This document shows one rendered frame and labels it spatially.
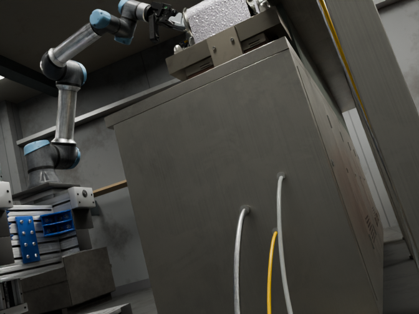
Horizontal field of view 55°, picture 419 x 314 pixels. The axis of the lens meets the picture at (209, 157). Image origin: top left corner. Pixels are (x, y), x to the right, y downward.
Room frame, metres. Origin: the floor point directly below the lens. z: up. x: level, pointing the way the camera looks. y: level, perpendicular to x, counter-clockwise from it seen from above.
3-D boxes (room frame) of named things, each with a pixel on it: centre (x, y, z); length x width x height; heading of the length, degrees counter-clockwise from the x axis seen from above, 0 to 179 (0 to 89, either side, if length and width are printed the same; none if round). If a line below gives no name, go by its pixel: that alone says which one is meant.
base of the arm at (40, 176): (1.78, 0.76, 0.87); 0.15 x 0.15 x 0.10
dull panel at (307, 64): (2.37, -0.79, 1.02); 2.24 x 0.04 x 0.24; 159
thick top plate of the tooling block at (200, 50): (1.27, -0.16, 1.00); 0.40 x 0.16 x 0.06; 69
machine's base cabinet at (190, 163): (2.35, -0.47, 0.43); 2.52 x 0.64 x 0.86; 159
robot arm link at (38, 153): (1.79, 0.76, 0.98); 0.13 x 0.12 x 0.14; 152
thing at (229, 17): (1.39, -0.18, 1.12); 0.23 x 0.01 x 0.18; 69
